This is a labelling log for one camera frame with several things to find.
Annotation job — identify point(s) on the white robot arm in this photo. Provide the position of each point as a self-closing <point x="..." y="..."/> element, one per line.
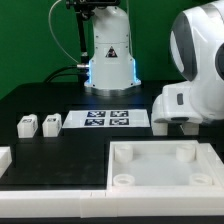
<point x="197" y="50"/>

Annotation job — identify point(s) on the white square tabletop part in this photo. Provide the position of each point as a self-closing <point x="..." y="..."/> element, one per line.
<point x="179" y="168"/>

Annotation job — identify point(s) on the black camera stand pole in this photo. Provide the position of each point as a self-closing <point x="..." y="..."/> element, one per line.
<point x="83" y="13"/>

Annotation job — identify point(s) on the white U-shaped fence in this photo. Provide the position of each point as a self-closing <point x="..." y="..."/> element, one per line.
<point x="101" y="203"/>

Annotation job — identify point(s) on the white sheet with tags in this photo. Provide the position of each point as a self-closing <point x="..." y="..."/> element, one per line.
<point x="107" y="119"/>

